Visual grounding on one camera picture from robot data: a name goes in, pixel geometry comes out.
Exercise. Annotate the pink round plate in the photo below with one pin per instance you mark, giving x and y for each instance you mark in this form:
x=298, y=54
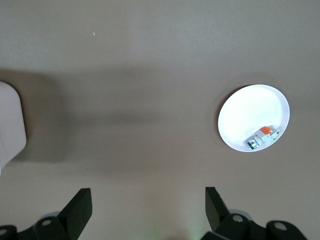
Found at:
x=250, y=112

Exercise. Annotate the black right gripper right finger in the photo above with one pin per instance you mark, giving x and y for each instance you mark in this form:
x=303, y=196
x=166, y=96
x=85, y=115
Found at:
x=232, y=227

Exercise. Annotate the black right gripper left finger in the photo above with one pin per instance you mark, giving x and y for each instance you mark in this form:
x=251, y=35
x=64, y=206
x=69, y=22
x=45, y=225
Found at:
x=62, y=222

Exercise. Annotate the white switch with silver cap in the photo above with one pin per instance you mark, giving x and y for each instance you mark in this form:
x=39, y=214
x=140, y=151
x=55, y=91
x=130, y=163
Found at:
x=262, y=137

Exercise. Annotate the white lidded storage box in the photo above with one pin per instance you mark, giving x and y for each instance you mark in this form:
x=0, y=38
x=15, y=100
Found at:
x=10, y=120

